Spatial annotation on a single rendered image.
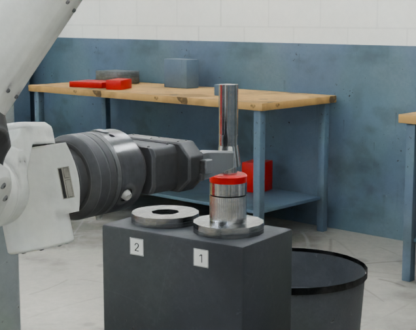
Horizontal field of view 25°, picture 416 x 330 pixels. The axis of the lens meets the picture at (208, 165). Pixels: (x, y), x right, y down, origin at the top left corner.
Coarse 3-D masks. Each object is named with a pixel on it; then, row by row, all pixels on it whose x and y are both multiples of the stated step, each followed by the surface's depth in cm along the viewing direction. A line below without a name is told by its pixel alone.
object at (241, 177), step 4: (240, 172) 120; (216, 176) 118; (220, 176) 117; (224, 176) 117; (228, 176) 117; (232, 176) 117; (236, 176) 117; (240, 176) 118; (244, 176) 118; (212, 180) 118; (216, 180) 118; (220, 180) 117; (224, 180) 117; (228, 180) 117; (232, 180) 117; (236, 180) 117; (240, 180) 117; (244, 180) 118; (220, 184) 117; (224, 184) 117; (228, 184) 117; (232, 184) 117; (236, 184) 117
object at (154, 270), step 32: (128, 224) 124; (160, 224) 121; (192, 224) 123; (256, 224) 118; (128, 256) 122; (160, 256) 119; (192, 256) 116; (224, 256) 114; (256, 256) 115; (288, 256) 121; (128, 288) 123; (160, 288) 120; (192, 288) 117; (224, 288) 114; (256, 288) 116; (288, 288) 122; (128, 320) 124; (160, 320) 121; (192, 320) 118; (224, 320) 115; (256, 320) 116; (288, 320) 123
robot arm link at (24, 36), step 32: (0, 0) 61; (32, 0) 62; (64, 0) 63; (0, 32) 61; (32, 32) 62; (0, 64) 62; (32, 64) 65; (0, 96) 63; (0, 128) 63; (0, 160) 66; (0, 192) 67
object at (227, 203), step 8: (216, 184) 118; (240, 184) 118; (216, 192) 118; (224, 192) 117; (232, 192) 117; (240, 192) 118; (216, 200) 118; (224, 200) 117; (232, 200) 117; (240, 200) 118; (216, 208) 118; (224, 208) 118; (232, 208) 118; (240, 208) 118; (216, 216) 118; (224, 216) 118; (232, 216) 118; (240, 216) 118; (224, 224) 118; (232, 224) 118
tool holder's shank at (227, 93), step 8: (224, 88) 117; (232, 88) 116; (224, 96) 117; (232, 96) 117; (224, 104) 117; (232, 104) 117; (224, 112) 117; (232, 112) 117; (224, 120) 117; (232, 120) 117; (224, 128) 118; (232, 128) 117; (224, 136) 117; (232, 136) 117; (224, 144) 118; (232, 144) 118; (232, 168) 118
